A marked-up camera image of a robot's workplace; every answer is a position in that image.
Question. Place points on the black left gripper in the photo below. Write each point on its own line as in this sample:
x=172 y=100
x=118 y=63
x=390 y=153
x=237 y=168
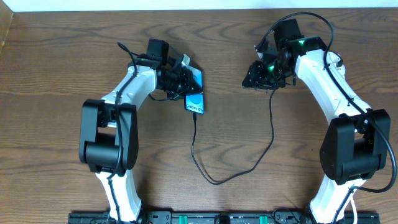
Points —
x=185 y=81

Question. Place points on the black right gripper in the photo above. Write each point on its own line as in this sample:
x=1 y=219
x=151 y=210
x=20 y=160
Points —
x=259 y=77

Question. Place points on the blue Galaxy smartphone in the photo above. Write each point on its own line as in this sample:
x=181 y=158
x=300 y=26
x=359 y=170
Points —
x=195 y=103

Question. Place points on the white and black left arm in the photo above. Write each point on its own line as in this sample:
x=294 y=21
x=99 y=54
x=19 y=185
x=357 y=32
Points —
x=109 y=140

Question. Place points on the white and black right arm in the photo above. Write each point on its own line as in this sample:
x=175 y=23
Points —
x=356 y=143

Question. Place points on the white USB charger adapter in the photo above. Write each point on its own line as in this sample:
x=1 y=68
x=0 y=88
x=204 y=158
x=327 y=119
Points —
x=338 y=61

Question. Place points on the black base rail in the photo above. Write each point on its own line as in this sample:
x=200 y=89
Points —
x=166 y=217

